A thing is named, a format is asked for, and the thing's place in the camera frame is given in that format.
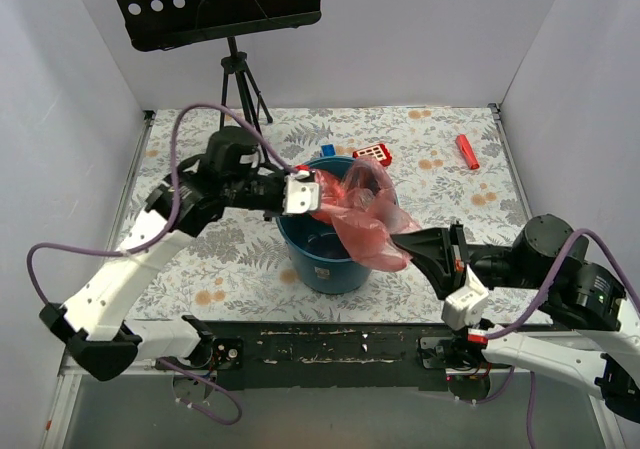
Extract teal plastic trash bin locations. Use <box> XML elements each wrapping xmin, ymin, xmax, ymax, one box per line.
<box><xmin>277</xmin><ymin>156</ymin><xmax>374</xmax><ymax>295</ymax></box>

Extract red plastic trash bag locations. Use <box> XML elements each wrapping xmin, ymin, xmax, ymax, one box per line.
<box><xmin>312</xmin><ymin>156</ymin><xmax>420</xmax><ymax>272</ymax></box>

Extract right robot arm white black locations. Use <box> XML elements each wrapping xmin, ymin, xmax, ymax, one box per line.
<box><xmin>392</xmin><ymin>214</ymin><xmax>639</xmax><ymax>422</ymax></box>

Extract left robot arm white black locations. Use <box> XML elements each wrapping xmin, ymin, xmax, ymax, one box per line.
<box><xmin>39</xmin><ymin>126</ymin><xmax>294</xmax><ymax>381</ymax></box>

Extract red trash bag roll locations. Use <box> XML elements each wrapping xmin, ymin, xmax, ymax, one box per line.
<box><xmin>455</xmin><ymin>134</ymin><xmax>480</xmax><ymax>170</ymax></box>

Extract colourful toy brick car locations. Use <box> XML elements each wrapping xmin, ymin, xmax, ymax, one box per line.
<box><xmin>321</xmin><ymin>144</ymin><xmax>336</xmax><ymax>157</ymax></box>

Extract red window toy brick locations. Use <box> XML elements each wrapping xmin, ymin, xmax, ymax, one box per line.
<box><xmin>352</xmin><ymin>143</ymin><xmax>392</xmax><ymax>167</ymax></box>

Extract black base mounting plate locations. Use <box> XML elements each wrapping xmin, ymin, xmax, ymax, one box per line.
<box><xmin>154</xmin><ymin>318</ymin><xmax>516</xmax><ymax>393</ymax></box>

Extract black music stand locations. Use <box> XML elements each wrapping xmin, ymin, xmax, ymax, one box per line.
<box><xmin>116</xmin><ymin>0</ymin><xmax>321</xmax><ymax>124</ymax></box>

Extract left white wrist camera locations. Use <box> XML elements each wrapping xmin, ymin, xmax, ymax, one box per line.
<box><xmin>282</xmin><ymin>169</ymin><xmax>321</xmax><ymax>216</ymax></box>

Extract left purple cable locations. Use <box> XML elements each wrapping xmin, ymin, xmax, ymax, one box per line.
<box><xmin>26</xmin><ymin>102</ymin><xmax>306</xmax><ymax>426</ymax></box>

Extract purple cable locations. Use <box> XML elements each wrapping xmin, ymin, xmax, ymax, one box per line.
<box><xmin>479</xmin><ymin>227</ymin><xmax>640</xmax><ymax>449</ymax></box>
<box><xmin>26</xmin><ymin>102</ymin><xmax>306</xmax><ymax>426</ymax></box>

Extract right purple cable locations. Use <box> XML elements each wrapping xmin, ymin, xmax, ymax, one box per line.
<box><xmin>479</xmin><ymin>227</ymin><xmax>640</xmax><ymax>449</ymax></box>

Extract aluminium frame rail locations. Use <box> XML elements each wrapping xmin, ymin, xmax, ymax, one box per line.
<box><xmin>43</xmin><ymin>370</ymin><xmax>626</xmax><ymax>448</ymax></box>

